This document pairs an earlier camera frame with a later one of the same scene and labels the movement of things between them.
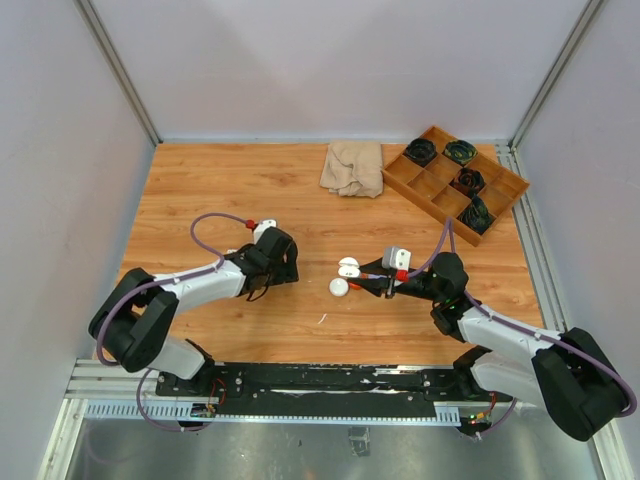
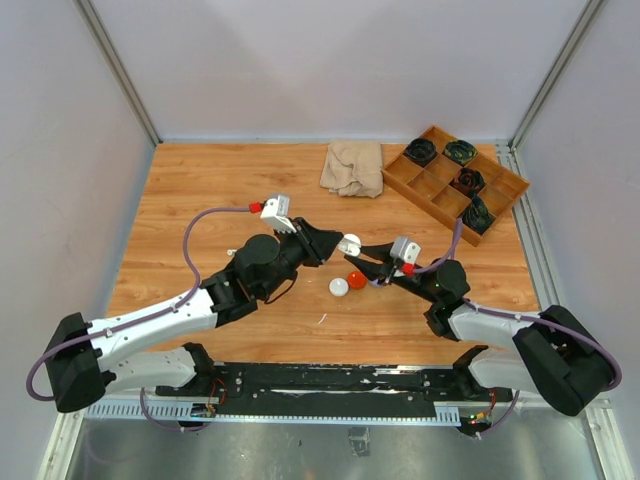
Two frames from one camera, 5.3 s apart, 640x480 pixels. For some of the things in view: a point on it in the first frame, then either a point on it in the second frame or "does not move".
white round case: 348,267 -> 350,244
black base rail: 326,390 does not move
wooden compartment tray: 472,190 does not move
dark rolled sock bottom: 476,216 does not move
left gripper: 287,272 -> 318,244
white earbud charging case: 338,287 does not move
